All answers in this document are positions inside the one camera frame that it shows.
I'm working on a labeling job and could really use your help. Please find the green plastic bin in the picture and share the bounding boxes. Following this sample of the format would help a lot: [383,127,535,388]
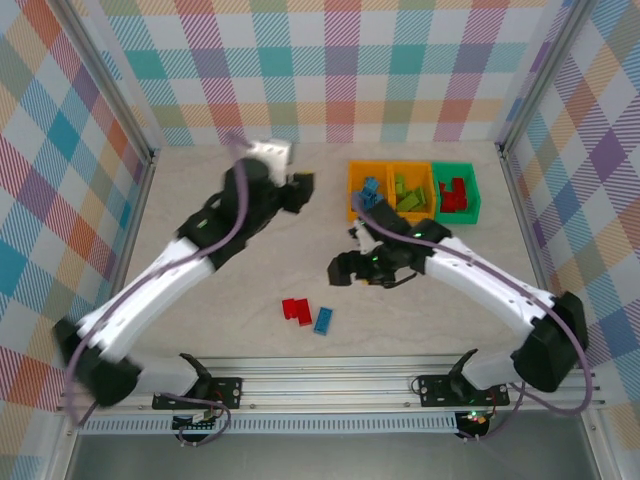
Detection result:
[430,161,482,226]

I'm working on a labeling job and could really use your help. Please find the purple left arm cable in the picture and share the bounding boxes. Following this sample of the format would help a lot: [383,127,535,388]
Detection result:
[63,130,251,447]

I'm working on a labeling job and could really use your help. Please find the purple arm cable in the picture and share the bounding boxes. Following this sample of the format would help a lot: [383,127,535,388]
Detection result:
[351,192,594,444]
[63,130,251,447]

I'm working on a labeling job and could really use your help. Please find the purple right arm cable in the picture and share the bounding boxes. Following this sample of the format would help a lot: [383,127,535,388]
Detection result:
[351,192,594,444]

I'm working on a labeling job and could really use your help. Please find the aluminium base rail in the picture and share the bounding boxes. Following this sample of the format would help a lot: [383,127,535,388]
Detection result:
[54,353,609,415]

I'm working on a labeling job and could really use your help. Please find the aluminium side rail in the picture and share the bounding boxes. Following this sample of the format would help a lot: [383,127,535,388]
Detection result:
[496,143,575,369]
[89,148,162,374]

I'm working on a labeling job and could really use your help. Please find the white slotted cable duct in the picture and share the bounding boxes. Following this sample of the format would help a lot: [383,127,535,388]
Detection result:
[79,417,459,435]

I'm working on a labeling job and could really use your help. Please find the aluminium frame post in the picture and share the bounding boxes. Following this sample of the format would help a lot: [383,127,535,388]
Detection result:
[58,0,160,164]
[493,0,596,151]

